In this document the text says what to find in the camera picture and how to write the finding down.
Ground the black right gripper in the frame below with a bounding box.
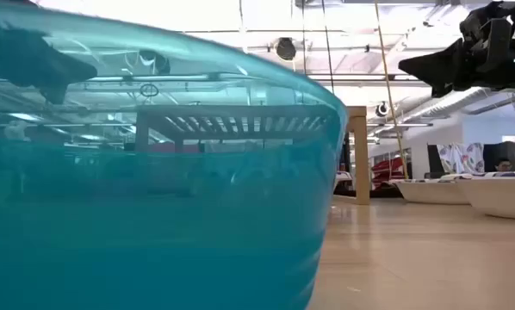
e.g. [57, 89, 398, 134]
[398, 0, 515, 98]

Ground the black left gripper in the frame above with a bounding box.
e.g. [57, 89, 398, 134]
[0, 21, 98, 104]

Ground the blue patterned paper bowl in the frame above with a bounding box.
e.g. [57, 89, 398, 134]
[455, 170, 515, 221]
[388, 173, 472, 206]

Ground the wooden slatted shelf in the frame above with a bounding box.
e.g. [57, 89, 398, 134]
[134, 105, 370, 206]

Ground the floral patterned cloth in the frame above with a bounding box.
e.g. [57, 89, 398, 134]
[437, 142, 486, 175]

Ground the black partition panel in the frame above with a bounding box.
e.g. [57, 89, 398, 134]
[483, 138, 515, 173]

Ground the person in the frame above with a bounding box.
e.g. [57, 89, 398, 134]
[493, 157, 515, 173]

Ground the rack with red bins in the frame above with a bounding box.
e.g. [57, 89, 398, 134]
[370, 156, 408, 189]

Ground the teal plastic bowl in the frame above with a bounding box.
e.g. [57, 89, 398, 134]
[0, 2, 349, 310]

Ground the yellow hanging cable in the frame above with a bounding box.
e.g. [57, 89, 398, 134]
[372, 0, 410, 180]

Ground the black hanging cable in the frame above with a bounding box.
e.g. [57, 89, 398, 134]
[320, 0, 335, 95]

